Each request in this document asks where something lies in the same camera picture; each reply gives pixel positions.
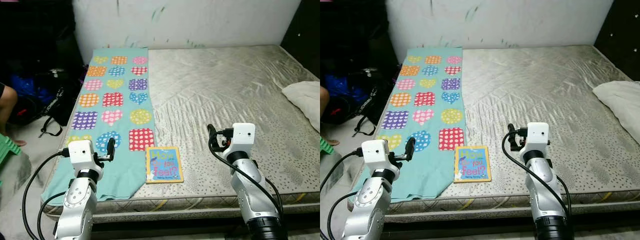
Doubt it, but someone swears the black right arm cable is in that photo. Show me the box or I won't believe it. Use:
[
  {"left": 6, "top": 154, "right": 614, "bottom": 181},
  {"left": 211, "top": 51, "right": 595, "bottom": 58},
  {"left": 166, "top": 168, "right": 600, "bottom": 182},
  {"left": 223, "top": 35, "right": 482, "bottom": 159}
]
[
  {"left": 207, "top": 132, "right": 284, "bottom": 217},
  {"left": 501, "top": 130, "right": 572, "bottom": 217}
]

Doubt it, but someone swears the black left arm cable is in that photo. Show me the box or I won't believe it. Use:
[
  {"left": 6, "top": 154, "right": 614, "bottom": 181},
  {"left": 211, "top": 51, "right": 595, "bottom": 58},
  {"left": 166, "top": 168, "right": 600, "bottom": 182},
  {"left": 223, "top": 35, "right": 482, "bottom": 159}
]
[
  {"left": 320, "top": 148, "right": 365, "bottom": 240},
  {"left": 22, "top": 149, "right": 71, "bottom": 240}
]

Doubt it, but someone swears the seated person in black shorts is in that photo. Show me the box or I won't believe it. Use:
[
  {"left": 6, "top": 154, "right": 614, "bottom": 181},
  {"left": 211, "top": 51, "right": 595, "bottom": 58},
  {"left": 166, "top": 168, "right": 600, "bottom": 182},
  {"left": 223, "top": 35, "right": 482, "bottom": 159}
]
[
  {"left": 0, "top": 82, "right": 26, "bottom": 147},
  {"left": 320, "top": 85, "right": 341, "bottom": 147}
]

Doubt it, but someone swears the yellow-edged blue children's book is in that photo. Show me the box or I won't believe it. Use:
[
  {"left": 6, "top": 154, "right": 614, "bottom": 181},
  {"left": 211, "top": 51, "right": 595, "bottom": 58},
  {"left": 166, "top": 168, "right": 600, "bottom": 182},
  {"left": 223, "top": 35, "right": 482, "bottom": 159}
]
[
  {"left": 453, "top": 145, "right": 492, "bottom": 184},
  {"left": 144, "top": 146, "right": 185, "bottom": 185}
]

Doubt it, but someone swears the white pillow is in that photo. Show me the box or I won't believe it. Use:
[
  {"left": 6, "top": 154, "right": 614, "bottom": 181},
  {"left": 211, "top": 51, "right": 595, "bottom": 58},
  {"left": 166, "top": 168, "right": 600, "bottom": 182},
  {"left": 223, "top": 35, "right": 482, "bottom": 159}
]
[
  {"left": 280, "top": 80, "right": 321, "bottom": 134},
  {"left": 592, "top": 80, "right": 640, "bottom": 146}
]

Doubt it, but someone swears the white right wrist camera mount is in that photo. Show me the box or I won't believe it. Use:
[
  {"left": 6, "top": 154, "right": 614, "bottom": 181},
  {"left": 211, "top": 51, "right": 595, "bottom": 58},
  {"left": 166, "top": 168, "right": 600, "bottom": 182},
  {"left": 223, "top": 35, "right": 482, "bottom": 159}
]
[
  {"left": 230, "top": 122, "right": 257, "bottom": 154},
  {"left": 523, "top": 121, "right": 550, "bottom": 152}
]

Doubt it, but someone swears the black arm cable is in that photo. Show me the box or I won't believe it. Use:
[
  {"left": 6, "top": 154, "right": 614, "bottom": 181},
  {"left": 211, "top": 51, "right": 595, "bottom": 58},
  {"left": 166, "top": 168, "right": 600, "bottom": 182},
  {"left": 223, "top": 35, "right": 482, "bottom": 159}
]
[
  {"left": 207, "top": 132, "right": 284, "bottom": 217},
  {"left": 320, "top": 148, "right": 365, "bottom": 240},
  {"left": 22, "top": 149, "right": 71, "bottom": 240},
  {"left": 501, "top": 130, "right": 572, "bottom": 217}
]

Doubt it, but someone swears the dark wardrobe with small knobs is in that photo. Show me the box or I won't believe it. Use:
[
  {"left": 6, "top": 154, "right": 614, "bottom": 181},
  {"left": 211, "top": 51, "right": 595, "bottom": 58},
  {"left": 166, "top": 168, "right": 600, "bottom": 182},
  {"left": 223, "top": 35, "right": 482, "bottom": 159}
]
[
  {"left": 279, "top": 0, "right": 321, "bottom": 79},
  {"left": 593, "top": 0, "right": 640, "bottom": 82}
]

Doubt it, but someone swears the turquoise blanket with colourful shapes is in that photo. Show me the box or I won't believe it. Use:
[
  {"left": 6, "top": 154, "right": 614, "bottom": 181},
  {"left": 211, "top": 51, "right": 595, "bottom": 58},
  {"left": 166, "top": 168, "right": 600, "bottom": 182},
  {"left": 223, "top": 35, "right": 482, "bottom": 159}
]
[
  {"left": 42, "top": 47, "right": 156, "bottom": 206},
  {"left": 350, "top": 47, "right": 467, "bottom": 204}
]

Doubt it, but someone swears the black bed frame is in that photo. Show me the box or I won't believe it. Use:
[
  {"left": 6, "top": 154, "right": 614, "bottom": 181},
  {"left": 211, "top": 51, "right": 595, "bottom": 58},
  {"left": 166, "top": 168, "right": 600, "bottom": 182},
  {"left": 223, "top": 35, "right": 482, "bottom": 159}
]
[
  {"left": 385, "top": 217, "right": 640, "bottom": 240},
  {"left": 90, "top": 215, "right": 321, "bottom": 240}
]

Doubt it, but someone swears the black bag with white print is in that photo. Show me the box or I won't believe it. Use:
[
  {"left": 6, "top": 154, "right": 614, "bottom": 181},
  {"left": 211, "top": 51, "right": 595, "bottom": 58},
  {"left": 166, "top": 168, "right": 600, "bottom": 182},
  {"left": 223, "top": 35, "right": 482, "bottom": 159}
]
[
  {"left": 352, "top": 69, "right": 396, "bottom": 137},
  {"left": 37, "top": 69, "right": 84, "bottom": 139}
]

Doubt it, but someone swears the blue bag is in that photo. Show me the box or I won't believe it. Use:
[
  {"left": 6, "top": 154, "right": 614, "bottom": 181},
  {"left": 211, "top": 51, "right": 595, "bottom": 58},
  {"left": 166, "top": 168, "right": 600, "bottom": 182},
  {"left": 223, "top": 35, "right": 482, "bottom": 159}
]
[
  {"left": 9, "top": 74, "right": 54, "bottom": 104},
  {"left": 324, "top": 74, "right": 369, "bottom": 104}
]

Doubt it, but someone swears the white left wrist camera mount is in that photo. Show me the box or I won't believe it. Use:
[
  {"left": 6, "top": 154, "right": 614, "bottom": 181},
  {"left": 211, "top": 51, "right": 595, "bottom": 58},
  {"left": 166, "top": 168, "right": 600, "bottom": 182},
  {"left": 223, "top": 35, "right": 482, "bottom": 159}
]
[
  {"left": 360, "top": 139, "right": 390, "bottom": 174},
  {"left": 67, "top": 139, "right": 96, "bottom": 174}
]

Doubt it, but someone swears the grey quilted spotted mattress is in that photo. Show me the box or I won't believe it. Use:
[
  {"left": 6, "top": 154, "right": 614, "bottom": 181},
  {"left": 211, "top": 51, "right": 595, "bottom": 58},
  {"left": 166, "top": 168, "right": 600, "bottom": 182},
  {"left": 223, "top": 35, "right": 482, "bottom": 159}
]
[
  {"left": 42, "top": 45, "right": 321, "bottom": 224},
  {"left": 349, "top": 45, "right": 640, "bottom": 224}
]

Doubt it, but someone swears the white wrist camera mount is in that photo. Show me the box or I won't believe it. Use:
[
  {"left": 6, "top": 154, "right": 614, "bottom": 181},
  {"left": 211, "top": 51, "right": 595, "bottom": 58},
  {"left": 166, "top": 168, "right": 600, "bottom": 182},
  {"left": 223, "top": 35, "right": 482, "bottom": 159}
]
[
  {"left": 67, "top": 139, "right": 96, "bottom": 174},
  {"left": 360, "top": 139, "right": 390, "bottom": 174},
  {"left": 523, "top": 121, "right": 550, "bottom": 152},
  {"left": 230, "top": 122, "right": 257, "bottom": 154}
]

